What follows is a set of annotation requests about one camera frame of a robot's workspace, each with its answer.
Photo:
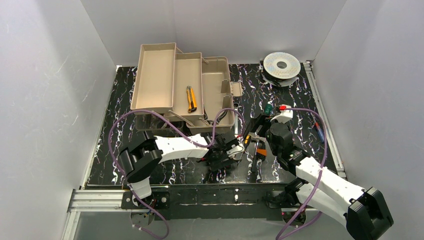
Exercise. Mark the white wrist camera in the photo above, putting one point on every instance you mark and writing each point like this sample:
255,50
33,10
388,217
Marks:
235,150
285,114

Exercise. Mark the small black hammer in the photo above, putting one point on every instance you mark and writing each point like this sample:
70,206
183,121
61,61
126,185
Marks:
255,158

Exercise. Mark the white filament spool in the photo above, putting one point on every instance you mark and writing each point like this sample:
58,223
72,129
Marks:
280,69

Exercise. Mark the green stubby screwdriver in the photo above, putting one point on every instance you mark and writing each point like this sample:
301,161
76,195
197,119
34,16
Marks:
268,109

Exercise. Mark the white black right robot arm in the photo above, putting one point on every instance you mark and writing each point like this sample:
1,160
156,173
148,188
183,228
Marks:
363,212

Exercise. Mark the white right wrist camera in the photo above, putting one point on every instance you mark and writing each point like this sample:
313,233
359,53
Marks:
285,114

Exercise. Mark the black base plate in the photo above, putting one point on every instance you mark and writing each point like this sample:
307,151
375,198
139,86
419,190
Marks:
214,201

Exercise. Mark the yellow utility knife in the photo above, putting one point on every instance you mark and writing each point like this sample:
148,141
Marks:
192,105

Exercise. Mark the blue red pen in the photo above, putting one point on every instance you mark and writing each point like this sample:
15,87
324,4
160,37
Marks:
320,132

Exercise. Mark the orange black hex key holder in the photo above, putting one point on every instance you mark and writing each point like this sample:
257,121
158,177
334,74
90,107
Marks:
261,150

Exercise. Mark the translucent beige tool box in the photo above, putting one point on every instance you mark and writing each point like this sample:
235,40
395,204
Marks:
163,74

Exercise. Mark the aluminium front rail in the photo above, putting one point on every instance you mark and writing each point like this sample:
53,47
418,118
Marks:
99,200

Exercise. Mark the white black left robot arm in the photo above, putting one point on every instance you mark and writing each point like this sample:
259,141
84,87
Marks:
139,160

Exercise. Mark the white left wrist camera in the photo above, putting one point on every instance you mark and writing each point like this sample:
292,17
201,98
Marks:
235,150

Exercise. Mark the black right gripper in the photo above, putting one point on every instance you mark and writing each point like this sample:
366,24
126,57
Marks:
260,131

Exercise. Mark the silver ratchet ring wrench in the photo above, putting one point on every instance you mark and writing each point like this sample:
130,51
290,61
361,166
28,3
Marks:
236,127

